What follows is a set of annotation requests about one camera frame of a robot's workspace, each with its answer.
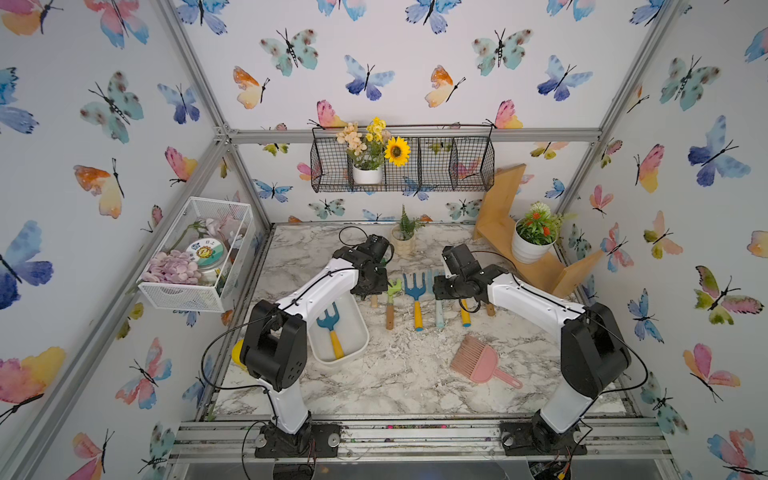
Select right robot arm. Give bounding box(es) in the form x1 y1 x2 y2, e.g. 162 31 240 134
428 244 638 455

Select black wire wall basket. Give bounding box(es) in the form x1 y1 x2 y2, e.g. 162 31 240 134
309 124 496 194

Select blue trowel yellow handle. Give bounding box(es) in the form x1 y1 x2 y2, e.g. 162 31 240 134
316 302 345 360

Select white pot red flowers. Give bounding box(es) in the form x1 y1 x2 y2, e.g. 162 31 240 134
511 202 564 264

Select small woven pot plant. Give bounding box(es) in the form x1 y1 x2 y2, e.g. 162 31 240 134
391 206 423 258

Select purple artificial flowers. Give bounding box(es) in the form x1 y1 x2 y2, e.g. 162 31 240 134
140 250 202 285

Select dark blue rake yellow handle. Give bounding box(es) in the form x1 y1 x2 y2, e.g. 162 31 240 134
459 299 472 328

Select wooden zigzag shelf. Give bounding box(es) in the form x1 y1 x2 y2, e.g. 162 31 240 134
474 164 603 298

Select white mesh wall basket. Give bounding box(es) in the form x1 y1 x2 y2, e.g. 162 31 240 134
137 197 256 313

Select pink hand brush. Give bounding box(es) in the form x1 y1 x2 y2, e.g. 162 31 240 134
450 334 523 390

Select round tin in basket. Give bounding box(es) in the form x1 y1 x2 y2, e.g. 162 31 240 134
185 237 227 271

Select white storage box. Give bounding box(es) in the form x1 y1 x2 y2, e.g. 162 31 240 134
308 293 370 368

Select yellow round container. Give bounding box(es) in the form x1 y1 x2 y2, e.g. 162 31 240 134
231 339 246 370

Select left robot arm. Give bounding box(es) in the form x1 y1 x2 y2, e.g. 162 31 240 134
239 234 394 458

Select white pot yellow flowers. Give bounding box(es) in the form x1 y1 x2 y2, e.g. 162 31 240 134
336 117 411 186

